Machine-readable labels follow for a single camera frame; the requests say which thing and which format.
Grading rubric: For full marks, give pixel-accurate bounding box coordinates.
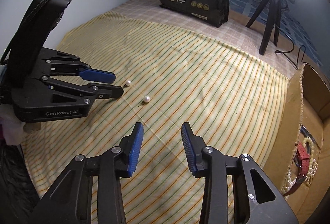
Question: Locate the white pearl necklace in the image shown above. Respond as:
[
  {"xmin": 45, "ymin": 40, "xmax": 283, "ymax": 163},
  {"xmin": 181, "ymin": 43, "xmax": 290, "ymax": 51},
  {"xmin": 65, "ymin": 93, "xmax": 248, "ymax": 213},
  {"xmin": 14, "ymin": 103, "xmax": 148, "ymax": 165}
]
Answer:
[{"xmin": 282, "ymin": 136, "xmax": 319, "ymax": 195}]

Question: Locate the dark blue bangle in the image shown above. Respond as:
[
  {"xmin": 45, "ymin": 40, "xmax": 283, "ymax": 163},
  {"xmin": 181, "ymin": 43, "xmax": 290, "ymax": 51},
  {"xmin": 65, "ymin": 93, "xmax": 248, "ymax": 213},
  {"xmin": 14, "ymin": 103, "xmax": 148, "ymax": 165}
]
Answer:
[{"xmin": 300, "ymin": 125, "xmax": 321, "ymax": 149}]

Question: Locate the pearl earring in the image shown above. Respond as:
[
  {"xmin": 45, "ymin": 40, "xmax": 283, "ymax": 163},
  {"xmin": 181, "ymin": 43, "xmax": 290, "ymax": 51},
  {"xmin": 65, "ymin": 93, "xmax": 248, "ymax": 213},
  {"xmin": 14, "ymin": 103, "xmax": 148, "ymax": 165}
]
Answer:
[
  {"xmin": 141, "ymin": 96, "xmax": 151, "ymax": 104},
  {"xmin": 124, "ymin": 80, "xmax": 131, "ymax": 87}
]

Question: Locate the yellow striped cloth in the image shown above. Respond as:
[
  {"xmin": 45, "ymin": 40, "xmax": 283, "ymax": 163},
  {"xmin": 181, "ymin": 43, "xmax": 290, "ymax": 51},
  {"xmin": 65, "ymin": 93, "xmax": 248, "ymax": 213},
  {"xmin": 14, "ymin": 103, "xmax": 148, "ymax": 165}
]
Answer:
[{"xmin": 22, "ymin": 12, "xmax": 289, "ymax": 223}]

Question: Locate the checked bed sheet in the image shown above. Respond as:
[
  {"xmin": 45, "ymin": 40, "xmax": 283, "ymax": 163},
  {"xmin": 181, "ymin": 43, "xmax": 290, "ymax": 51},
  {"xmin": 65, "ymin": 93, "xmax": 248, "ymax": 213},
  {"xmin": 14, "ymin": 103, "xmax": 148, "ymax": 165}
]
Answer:
[{"xmin": 112, "ymin": 0, "xmax": 296, "ymax": 78}]

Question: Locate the brown cardboard box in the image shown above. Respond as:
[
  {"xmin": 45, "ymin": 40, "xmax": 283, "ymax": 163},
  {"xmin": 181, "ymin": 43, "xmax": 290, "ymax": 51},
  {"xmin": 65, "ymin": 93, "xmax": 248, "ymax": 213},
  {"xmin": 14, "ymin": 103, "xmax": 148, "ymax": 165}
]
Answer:
[{"xmin": 263, "ymin": 64, "xmax": 329, "ymax": 223}]

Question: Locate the blue checked blanket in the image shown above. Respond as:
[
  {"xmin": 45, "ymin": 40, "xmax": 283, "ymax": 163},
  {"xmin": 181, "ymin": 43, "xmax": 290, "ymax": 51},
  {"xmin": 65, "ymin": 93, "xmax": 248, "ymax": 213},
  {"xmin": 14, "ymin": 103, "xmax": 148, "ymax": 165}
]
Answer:
[{"xmin": 229, "ymin": 0, "xmax": 323, "ymax": 67}]

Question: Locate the black tripod stand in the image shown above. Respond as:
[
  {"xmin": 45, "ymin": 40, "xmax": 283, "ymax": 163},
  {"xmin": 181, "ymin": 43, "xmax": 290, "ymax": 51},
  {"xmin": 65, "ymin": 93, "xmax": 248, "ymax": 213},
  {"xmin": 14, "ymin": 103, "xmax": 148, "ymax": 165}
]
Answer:
[{"xmin": 246, "ymin": 0, "xmax": 281, "ymax": 55}]

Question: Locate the black power cable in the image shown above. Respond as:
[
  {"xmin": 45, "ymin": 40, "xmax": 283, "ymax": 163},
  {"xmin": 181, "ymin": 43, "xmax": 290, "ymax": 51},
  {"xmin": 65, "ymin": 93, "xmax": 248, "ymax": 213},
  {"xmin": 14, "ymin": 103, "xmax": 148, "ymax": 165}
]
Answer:
[{"xmin": 274, "ymin": 30, "xmax": 308, "ymax": 70}]

